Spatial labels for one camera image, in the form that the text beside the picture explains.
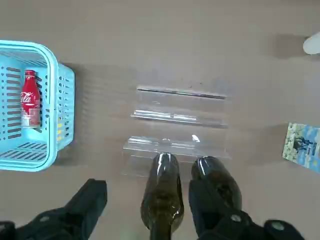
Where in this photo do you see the small yellow item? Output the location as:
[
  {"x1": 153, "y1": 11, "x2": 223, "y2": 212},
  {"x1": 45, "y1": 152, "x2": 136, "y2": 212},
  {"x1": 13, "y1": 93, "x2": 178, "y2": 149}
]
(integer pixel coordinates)
[{"x1": 56, "y1": 121, "x2": 63, "y2": 145}]

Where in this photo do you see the red cola bottle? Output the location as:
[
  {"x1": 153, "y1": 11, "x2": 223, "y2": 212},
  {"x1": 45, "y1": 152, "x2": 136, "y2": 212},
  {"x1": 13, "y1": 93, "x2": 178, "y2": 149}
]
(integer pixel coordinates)
[{"x1": 19, "y1": 69, "x2": 43, "y2": 130}]

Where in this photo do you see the clear acrylic stepped shelf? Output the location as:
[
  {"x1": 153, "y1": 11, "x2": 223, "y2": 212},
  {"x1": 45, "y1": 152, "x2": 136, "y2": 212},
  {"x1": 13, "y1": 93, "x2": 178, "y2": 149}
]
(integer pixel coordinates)
[{"x1": 119, "y1": 86, "x2": 232, "y2": 178}]

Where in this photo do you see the square-shouldered brown wine bottle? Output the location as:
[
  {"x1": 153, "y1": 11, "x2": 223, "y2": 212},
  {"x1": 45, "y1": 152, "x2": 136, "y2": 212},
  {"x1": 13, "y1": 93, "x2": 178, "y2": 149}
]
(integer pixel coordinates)
[{"x1": 139, "y1": 152, "x2": 185, "y2": 240}]

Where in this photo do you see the blue printed paper bag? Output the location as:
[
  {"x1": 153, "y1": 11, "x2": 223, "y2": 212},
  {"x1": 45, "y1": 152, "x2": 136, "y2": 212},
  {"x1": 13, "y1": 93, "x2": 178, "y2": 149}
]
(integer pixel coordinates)
[{"x1": 281, "y1": 121, "x2": 320, "y2": 173}]

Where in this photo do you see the sloped-shoulder brown wine bottle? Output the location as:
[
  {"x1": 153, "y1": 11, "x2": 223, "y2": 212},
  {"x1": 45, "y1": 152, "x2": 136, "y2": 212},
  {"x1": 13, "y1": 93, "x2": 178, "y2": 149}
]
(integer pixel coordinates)
[{"x1": 190, "y1": 156, "x2": 244, "y2": 213}]

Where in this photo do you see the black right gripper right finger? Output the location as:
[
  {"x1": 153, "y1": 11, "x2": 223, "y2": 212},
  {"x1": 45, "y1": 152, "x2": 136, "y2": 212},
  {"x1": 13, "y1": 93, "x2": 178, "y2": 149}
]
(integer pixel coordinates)
[{"x1": 187, "y1": 177, "x2": 305, "y2": 240}]

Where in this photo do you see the white paper cup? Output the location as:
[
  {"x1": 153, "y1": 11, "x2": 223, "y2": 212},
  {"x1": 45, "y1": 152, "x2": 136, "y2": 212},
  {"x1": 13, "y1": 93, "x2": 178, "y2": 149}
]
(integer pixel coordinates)
[{"x1": 302, "y1": 33, "x2": 320, "y2": 55}]

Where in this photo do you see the light blue plastic basket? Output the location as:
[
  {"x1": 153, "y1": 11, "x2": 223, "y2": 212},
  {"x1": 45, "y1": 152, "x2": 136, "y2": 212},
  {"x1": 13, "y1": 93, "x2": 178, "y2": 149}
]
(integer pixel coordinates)
[{"x1": 0, "y1": 39, "x2": 76, "y2": 173}]

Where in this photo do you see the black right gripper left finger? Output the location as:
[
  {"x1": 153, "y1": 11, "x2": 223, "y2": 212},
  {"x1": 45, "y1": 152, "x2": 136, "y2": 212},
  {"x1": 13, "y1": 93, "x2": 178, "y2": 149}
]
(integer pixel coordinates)
[{"x1": 0, "y1": 178, "x2": 108, "y2": 240}]

